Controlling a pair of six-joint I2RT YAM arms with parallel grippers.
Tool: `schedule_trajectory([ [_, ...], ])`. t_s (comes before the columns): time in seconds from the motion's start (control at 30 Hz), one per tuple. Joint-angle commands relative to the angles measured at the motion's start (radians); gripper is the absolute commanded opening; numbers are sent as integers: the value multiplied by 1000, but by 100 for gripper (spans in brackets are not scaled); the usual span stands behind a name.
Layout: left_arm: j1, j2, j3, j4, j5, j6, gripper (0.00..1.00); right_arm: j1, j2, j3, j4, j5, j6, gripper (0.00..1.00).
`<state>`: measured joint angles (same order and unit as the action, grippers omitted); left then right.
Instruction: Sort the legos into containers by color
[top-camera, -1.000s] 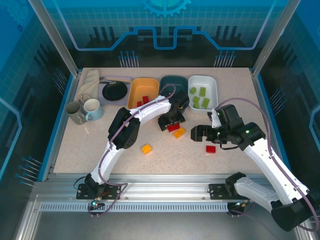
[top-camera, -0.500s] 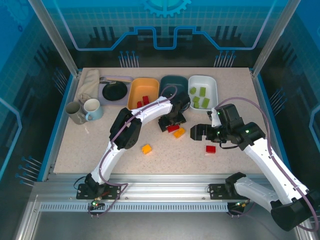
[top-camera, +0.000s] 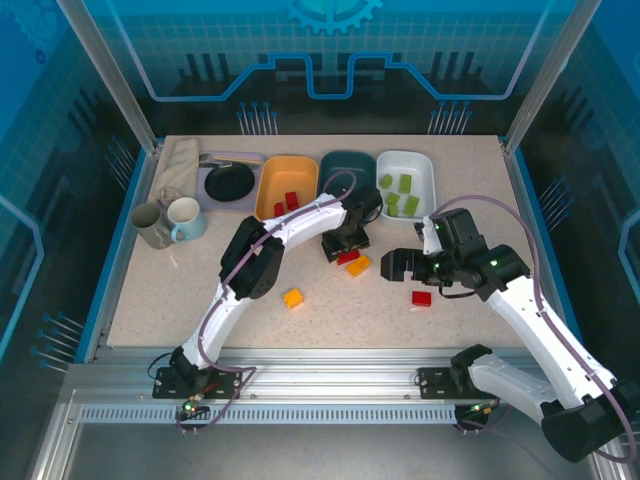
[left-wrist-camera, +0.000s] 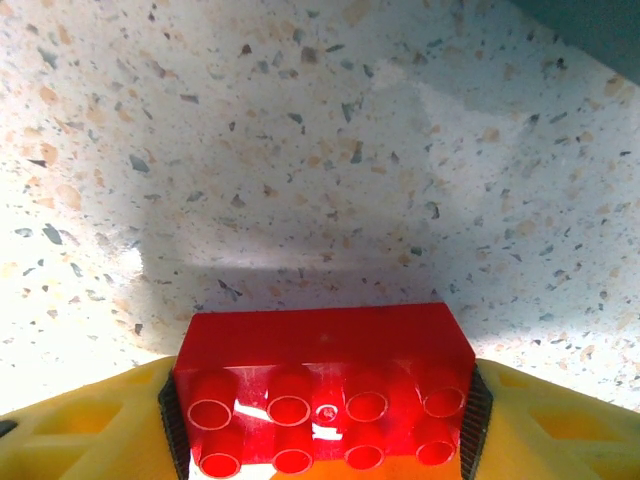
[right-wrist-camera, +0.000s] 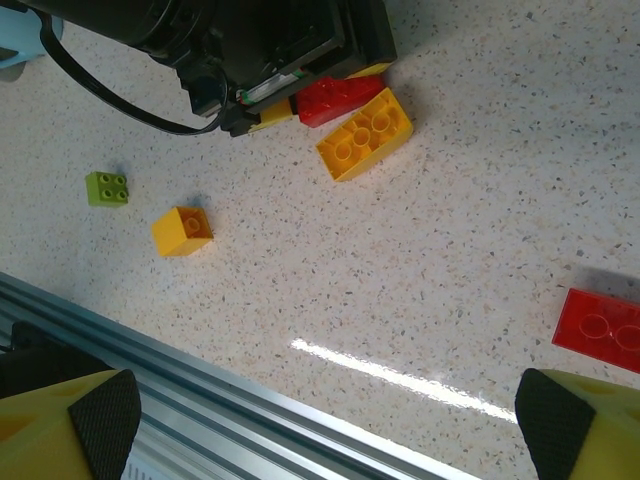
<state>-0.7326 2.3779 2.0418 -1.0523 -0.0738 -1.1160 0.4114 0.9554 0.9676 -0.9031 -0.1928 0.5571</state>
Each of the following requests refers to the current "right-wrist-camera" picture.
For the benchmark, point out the long yellow lego brick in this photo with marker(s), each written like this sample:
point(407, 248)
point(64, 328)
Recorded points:
point(360, 140)

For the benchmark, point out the small square green lego brick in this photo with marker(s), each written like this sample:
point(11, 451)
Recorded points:
point(106, 189)

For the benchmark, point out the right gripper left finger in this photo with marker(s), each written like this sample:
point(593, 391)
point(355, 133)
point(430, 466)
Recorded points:
point(40, 445)

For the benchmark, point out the long red lego brick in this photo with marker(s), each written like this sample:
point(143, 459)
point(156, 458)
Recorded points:
point(330, 102)

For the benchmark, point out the aluminium front rail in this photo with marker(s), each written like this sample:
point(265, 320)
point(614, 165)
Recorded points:
point(225, 400)

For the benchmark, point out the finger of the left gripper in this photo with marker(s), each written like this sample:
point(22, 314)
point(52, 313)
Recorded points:
point(275, 114)
point(372, 71)

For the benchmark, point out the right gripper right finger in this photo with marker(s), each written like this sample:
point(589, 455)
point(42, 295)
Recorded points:
point(600, 435)

